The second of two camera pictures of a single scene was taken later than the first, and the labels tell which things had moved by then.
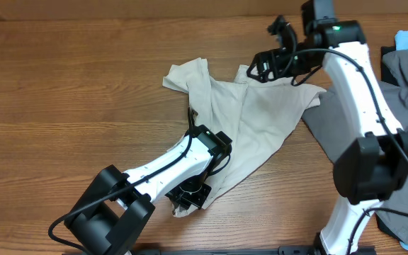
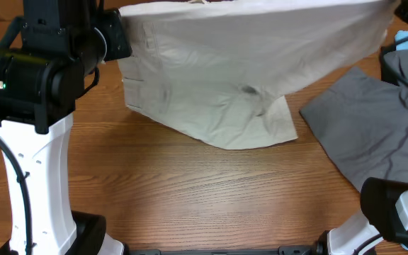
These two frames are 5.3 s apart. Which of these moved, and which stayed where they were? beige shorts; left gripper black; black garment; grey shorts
Moved: left gripper black; beige shorts
Stayed: grey shorts; black garment
